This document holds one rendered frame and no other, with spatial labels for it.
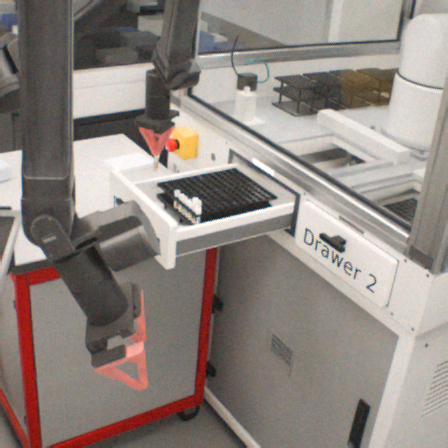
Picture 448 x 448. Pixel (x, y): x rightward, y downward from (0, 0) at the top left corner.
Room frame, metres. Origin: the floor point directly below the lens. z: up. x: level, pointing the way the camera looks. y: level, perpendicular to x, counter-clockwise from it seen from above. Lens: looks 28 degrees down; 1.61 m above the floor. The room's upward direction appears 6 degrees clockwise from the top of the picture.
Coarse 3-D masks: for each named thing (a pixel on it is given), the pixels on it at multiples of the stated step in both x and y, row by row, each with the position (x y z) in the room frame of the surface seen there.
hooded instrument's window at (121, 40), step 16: (0, 0) 2.47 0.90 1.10; (16, 0) 2.32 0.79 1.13; (144, 0) 2.26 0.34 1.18; (160, 0) 2.30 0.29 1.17; (0, 16) 2.48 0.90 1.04; (16, 16) 2.33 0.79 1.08; (112, 16) 2.20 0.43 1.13; (128, 16) 2.23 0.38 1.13; (144, 16) 2.26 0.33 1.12; (160, 16) 2.30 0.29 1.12; (0, 32) 2.49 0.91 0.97; (16, 32) 2.33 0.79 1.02; (96, 32) 2.16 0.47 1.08; (112, 32) 2.20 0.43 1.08; (128, 32) 2.23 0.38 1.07; (144, 32) 2.27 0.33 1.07; (160, 32) 2.30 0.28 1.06; (80, 48) 2.13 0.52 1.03; (96, 48) 2.16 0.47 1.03; (112, 48) 2.20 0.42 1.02; (128, 48) 2.23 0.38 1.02; (144, 48) 2.27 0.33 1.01; (80, 64) 2.13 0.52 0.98; (96, 64) 2.16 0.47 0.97; (112, 64) 2.20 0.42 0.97; (128, 64) 2.23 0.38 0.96
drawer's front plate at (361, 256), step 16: (304, 208) 1.39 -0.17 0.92; (304, 224) 1.38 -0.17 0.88; (320, 224) 1.34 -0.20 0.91; (336, 224) 1.31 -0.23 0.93; (320, 240) 1.33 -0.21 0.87; (352, 240) 1.26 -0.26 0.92; (320, 256) 1.33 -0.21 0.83; (352, 256) 1.25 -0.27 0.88; (368, 256) 1.22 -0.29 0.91; (384, 256) 1.19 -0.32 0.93; (336, 272) 1.28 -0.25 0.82; (352, 272) 1.25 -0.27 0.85; (368, 272) 1.21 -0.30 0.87; (384, 272) 1.18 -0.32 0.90; (384, 288) 1.17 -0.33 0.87; (384, 304) 1.17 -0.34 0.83
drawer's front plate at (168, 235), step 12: (120, 180) 1.42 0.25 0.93; (120, 192) 1.41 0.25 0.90; (132, 192) 1.37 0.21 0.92; (144, 204) 1.32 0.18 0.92; (156, 216) 1.28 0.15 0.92; (168, 216) 1.26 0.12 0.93; (156, 228) 1.27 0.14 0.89; (168, 228) 1.24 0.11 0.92; (168, 240) 1.23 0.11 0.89; (168, 252) 1.23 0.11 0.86; (168, 264) 1.23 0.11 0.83
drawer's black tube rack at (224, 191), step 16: (192, 176) 1.53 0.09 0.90; (208, 176) 1.54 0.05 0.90; (224, 176) 1.55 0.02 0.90; (240, 176) 1.56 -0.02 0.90; (192, 192) 1.45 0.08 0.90; (208, 192) 1.45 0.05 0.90; (224, 192) 1.46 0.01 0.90; (240, 192) 1.47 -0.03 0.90; (256, 192) 1.48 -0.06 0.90; (176, 208) 1.41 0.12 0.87; (208, 208) 1.38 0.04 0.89; (224, 208) 1.38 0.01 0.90; (240, 208) 1.45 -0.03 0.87; (256, 208) 1.46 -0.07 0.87; (192, 224) 1.35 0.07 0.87
